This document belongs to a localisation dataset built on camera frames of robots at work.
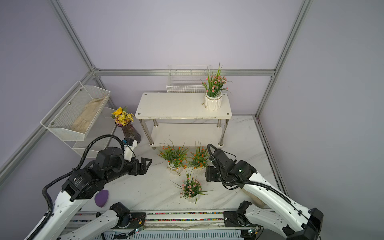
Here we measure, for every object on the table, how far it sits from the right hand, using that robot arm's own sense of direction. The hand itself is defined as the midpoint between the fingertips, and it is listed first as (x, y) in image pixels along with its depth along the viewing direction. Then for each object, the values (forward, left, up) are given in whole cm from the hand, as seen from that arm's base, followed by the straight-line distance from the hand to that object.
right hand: (211, 176), depth 74 cm
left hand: (+3, +32, +11) cm, 34 cm away
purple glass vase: (+31, +51, -1) cm, 59 cm away
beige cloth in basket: (+23, +66, +17) cm, 72 cm away
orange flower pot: (+12, +19, 0) cm, 22 cm away
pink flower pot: (-5, +10, 0) cm, 11 cm away
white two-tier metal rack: (+24, +14, +19) cm, 33 cm away
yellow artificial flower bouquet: (+31, +50, +12) cm, 61 cm away
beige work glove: (-8, -24, -13) cm, 29 cm away
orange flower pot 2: (+9, +6, 0) cm, 11 cm away
